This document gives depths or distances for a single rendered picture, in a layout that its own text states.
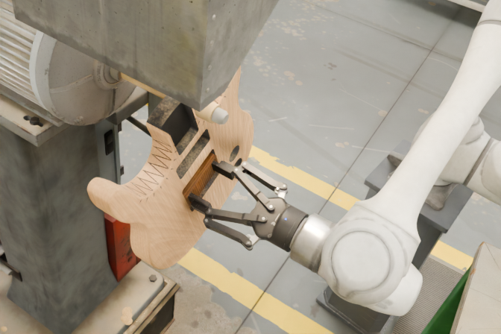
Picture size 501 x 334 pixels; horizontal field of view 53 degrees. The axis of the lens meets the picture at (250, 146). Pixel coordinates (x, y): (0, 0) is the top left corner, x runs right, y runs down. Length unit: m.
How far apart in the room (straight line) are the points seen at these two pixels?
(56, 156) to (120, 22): 0.61
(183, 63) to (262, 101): 2.40
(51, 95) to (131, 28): 0.29
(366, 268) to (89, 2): 0.45
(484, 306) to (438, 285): 1.23
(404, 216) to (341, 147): 2.06
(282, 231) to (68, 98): 0.41
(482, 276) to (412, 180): 0.47
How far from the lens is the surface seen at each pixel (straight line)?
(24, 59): 0.86
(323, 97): 3.08
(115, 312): 1.67
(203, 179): 0.94
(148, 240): 0.88
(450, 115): 0.85
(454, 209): 1.61
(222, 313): 2.01
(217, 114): 0.78
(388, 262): 0.64
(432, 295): 2.30
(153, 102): 1.18
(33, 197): 1.19
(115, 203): 0.72
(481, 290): 1.14
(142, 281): 1.72
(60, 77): 0.83
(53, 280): 1.44
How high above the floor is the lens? 1.74
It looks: 42 degrees down
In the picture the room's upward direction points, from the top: 10 degrees clockwise
